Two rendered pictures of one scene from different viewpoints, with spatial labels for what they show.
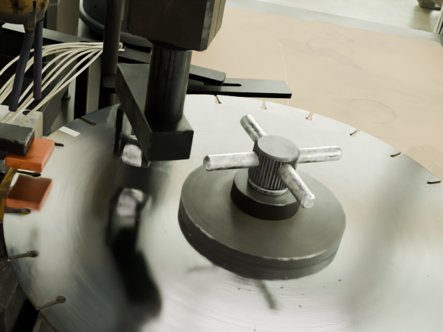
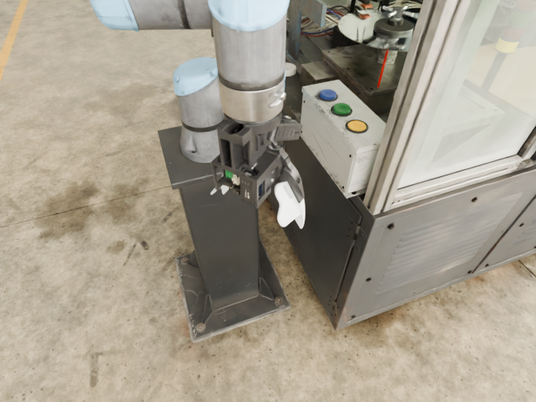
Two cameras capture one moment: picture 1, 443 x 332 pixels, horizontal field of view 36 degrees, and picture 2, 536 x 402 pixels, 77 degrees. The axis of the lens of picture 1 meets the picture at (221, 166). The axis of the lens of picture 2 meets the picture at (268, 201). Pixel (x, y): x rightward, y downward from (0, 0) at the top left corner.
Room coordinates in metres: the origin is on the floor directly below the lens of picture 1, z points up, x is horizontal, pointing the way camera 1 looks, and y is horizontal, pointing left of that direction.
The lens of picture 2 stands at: (-0.32, -0.94, 1.34)
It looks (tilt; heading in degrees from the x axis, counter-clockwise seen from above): 47 degrees down; 72
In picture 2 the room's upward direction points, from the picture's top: straight up
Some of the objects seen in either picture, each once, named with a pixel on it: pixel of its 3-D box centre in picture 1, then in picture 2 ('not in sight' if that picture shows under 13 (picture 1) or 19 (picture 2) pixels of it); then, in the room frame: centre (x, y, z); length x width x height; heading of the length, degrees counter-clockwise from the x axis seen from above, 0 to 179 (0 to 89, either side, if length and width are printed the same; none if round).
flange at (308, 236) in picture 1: (265, 198); (394, 23); (0.37, -0.03, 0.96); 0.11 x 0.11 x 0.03
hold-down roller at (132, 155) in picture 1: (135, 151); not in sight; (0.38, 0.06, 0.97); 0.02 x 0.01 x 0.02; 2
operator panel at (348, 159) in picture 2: not in sight; (341, 135); (0.07, -0.32, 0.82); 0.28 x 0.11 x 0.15; 92
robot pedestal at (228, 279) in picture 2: not in sight; (221, 228); (-0.25, -0.16, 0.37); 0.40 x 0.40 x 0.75; 2
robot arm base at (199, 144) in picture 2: not in sight; (206, 130); (-0.25, -0.16, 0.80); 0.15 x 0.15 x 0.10
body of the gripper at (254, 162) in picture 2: not in sight; (251, 151); (-0.23, -0.59, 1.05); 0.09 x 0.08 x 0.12; 41
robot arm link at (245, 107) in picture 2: not in sight; (254, 94); (-0.23, -0.59, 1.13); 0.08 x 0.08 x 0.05
